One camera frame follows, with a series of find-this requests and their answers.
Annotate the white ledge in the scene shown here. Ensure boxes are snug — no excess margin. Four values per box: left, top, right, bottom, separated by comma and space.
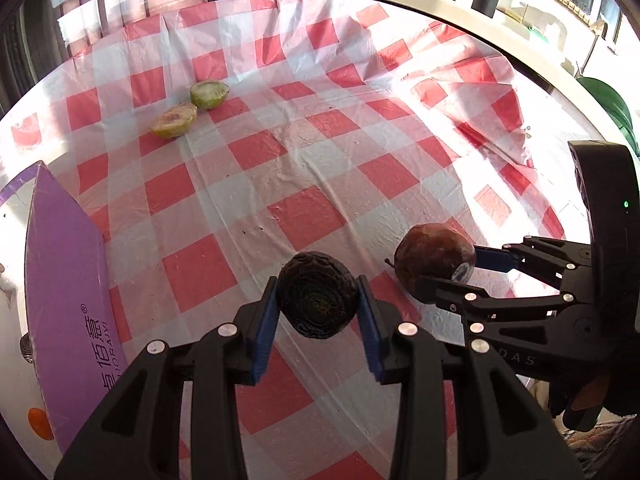
325, 0, 640, 116

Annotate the orange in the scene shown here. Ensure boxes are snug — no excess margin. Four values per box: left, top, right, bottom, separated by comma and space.
27, 407, 55, 442

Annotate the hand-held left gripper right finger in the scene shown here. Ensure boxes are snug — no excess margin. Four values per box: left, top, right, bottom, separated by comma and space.
356, 275, 586, 480

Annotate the purple cardboard box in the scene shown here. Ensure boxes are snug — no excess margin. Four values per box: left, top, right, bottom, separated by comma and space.
0, 160, 116, 461

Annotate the patterned cloth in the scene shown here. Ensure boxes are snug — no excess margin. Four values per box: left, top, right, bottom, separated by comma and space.
560, 417, 640, 480

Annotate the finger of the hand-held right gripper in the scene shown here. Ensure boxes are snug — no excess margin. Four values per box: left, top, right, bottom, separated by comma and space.
421, 275, 577, 354
473, 235, 594, 292

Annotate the green fruit half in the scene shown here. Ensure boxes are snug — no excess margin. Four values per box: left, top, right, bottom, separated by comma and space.
150, 103, 199, 139
189, 80, 231, 110

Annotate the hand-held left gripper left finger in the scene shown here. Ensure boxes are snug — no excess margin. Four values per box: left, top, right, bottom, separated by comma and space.
52, 276, 281, 480

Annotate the green plastic bowl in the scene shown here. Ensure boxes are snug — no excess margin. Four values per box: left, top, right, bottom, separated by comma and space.
575, 76, 637, 157

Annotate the dark red passion fruit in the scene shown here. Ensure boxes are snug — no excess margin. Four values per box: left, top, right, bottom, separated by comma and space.
385, 222, 477, 305

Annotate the person's right hand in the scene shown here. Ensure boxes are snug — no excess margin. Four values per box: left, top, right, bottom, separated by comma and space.
547, 370, 626, 433

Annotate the red white checkered tablecloth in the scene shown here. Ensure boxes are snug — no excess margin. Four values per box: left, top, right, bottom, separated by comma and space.
0, 0, 568, 480

